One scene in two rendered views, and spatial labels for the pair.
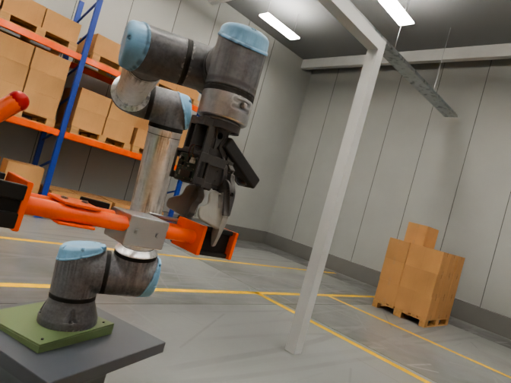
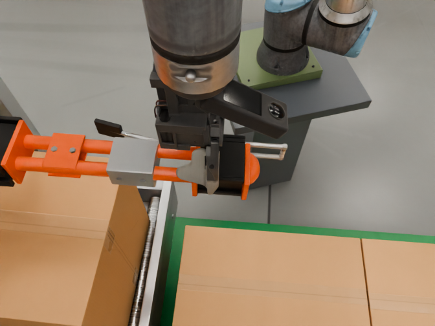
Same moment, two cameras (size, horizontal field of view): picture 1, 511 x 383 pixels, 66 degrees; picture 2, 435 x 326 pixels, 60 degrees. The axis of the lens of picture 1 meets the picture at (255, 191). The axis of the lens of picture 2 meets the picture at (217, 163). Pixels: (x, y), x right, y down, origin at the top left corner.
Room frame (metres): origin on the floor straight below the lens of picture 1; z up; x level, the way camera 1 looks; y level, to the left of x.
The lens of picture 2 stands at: (0.51, -0.16, 1.77)
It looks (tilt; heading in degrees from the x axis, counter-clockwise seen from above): 59 degrees down; 51
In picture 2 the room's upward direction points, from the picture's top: straight up
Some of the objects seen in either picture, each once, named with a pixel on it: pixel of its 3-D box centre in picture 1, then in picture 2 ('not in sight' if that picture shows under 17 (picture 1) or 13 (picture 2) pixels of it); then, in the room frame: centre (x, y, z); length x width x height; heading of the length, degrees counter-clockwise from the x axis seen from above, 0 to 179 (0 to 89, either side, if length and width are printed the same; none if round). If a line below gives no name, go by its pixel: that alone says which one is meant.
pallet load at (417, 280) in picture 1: (421, 271); not in sight; (7.58, -3.48, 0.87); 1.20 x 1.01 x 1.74; 135
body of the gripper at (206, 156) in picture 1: (208, 155); (193, 103); (0.69, 0.10, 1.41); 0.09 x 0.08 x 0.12; 136
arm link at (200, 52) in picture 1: (214, 71); not in sight; (0.79, 0.14, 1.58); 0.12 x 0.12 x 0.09; 22
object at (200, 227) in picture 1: (204, 238); (221, 169); (0.70, 0.06, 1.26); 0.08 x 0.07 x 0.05; 137
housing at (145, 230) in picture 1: (137, 228); (134, 162); (0.61, 0.16, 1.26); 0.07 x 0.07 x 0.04; 47
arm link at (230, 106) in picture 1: (225, 111); (195, 54); (0.69, 0.09, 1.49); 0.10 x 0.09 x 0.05; 46
